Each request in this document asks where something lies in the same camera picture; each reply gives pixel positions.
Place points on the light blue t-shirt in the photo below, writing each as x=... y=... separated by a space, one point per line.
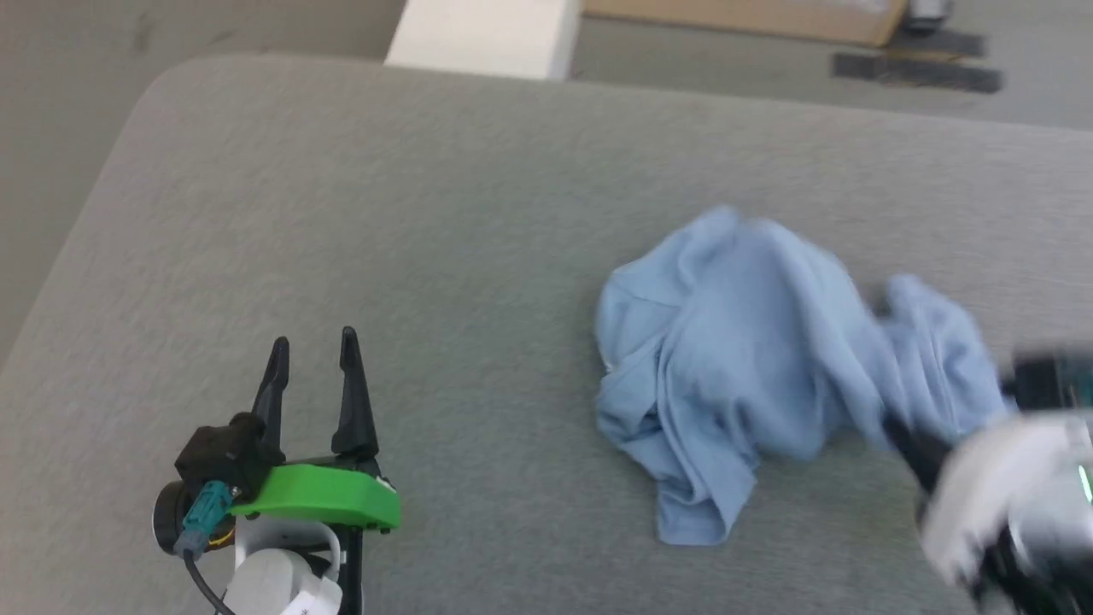
x=734 y=342

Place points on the grey fabric sofa cushion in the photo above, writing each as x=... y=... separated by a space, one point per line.
x=427 y=256

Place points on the white box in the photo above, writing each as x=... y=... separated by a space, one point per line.
x=487 y=34

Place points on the wooden framed grid panel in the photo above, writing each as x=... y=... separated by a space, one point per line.
x=751 y=19

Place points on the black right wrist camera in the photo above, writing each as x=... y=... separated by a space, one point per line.
x=1050 y=380

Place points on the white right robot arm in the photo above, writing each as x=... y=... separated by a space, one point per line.
x=1042 y=581

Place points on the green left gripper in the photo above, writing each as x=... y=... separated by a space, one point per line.
x=333 y=500

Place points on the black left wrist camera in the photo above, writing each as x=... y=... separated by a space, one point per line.
x=222 y=453

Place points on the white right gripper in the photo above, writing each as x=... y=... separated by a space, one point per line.
x=999 y=487

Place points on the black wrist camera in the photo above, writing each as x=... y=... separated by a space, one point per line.
x=1050 y=380
x=222 y=453

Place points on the long black floor tape strip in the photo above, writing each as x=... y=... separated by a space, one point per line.
x=918 y=75

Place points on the grey metal stand foot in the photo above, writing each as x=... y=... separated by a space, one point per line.
x=929 y=10

